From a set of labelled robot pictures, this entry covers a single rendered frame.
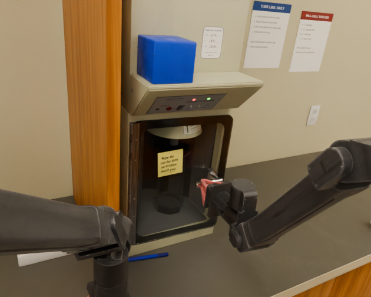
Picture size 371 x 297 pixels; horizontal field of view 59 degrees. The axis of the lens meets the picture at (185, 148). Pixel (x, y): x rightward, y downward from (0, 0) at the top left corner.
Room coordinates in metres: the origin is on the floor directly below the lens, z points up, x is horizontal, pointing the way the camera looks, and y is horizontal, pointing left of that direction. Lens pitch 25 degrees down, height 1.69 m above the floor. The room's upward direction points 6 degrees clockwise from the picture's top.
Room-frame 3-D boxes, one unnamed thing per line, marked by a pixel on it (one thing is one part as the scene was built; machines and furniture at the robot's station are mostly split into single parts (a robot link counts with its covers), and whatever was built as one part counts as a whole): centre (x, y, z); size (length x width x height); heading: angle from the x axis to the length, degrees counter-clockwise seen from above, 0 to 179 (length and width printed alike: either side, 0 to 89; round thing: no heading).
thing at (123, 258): (0.43, 0.11, 1.27); 0.07 x 0.06 x 0.07; 5
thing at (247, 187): (0.65, -0.15, 1.24); 0.12 x 0.09 x 0.11; 20
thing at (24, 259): (0.79, 0.40, 0.96); 0.16 x 0.12 x 0.04; 120
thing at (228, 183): (0.74, -0.12, 1.20); 0.07 x 0.07 x 0.10; 30
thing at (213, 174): (0.86, -0.07, 1.20); 0.10 x 0.05 x 0.03; 118
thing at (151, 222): (0.85, 0.00, 1.19); 0.30 x 0.01 x 0.40; 118
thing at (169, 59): (0.76, 0.07, 1.56); 0.10 x 0.10 x 0.09; 30
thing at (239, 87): (0.81, -0.02, 1.46); 0.32 x 0.11 x 0.10; 120
